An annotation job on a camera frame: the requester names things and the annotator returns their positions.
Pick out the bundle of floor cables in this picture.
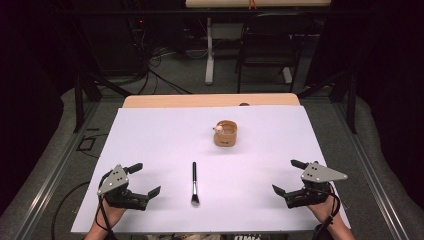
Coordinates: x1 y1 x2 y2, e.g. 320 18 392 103
113 46 194 96

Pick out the right hand-held gripper cable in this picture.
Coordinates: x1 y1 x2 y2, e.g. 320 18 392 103
313 184 342 240

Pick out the round wooden brush holder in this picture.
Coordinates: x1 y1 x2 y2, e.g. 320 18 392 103
213 119 239 148

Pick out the black metal stand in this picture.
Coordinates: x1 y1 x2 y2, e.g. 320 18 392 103
298 69 358 134
73 71 133 134

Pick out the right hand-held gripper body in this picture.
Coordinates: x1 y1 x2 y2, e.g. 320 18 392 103
283 161 349 210

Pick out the black metal crossbar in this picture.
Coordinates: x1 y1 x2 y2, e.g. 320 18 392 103
59 9 334 16

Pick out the white table sheet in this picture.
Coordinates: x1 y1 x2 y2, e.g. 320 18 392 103
70 104 352 234

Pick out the black floor cable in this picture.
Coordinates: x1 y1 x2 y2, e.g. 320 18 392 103
50 180 91 240

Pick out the left hand-held gripper cable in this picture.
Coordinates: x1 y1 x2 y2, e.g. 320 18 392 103
94 173 118 240

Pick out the black folding chair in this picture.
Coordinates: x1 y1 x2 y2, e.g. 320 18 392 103
234 12 316 94

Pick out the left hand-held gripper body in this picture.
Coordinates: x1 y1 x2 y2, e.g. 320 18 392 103
97 164 150 212

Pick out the dark computer tower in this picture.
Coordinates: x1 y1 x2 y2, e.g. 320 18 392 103
79 16 148 76

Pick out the grey metal floor rail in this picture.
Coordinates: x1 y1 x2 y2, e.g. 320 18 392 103
333 99 411 240
13 99 101 240

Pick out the black makeup brush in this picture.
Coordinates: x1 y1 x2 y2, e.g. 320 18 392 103
190 161 201 207

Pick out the wooden desk with white legs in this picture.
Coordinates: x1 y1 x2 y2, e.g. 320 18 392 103
184 0 333 86

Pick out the person's left hand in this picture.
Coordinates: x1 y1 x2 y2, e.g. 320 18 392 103
94 199 128 231

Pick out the hand-held gripper cable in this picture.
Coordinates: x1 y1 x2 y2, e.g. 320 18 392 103
94 173 118 240
313 184 342 240

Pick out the person's right hand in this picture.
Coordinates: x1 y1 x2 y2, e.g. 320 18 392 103
308 195 340 224

